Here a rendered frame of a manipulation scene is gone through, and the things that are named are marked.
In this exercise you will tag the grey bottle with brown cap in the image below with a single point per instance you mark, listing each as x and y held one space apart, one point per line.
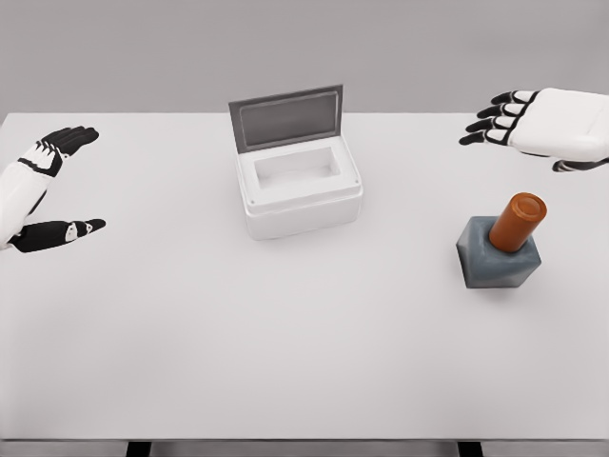
504 247

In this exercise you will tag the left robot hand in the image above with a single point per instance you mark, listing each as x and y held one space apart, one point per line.
21 185

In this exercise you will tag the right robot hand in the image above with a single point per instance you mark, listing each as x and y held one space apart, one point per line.
556 124

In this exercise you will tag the white box with grey lid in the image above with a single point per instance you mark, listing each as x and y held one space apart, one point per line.
297 166

